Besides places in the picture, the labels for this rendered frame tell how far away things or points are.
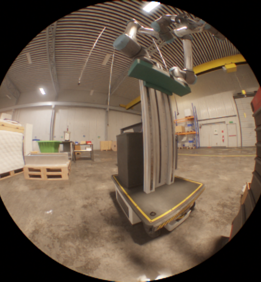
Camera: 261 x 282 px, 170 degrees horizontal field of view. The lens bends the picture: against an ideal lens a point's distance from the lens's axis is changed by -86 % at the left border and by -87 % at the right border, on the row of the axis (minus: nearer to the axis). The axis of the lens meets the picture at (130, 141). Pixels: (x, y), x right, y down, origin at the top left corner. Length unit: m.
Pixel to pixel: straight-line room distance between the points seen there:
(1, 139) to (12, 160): 0.60
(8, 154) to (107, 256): 2.77
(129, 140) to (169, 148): 0.38
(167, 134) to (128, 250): 1.03
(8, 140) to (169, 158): 3.21
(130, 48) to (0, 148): 2.92
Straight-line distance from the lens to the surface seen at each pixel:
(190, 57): 1.26
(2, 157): 2.86
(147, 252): 0.79
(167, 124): 0.86
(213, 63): 8.74
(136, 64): 0.65
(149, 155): 0.67
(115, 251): 0.80
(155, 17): 7.92
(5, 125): 2.93
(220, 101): 10.95
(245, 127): 10.74
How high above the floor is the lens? 0.75
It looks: 1 degrees up
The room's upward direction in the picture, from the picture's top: 2 degrees counter-clockwise
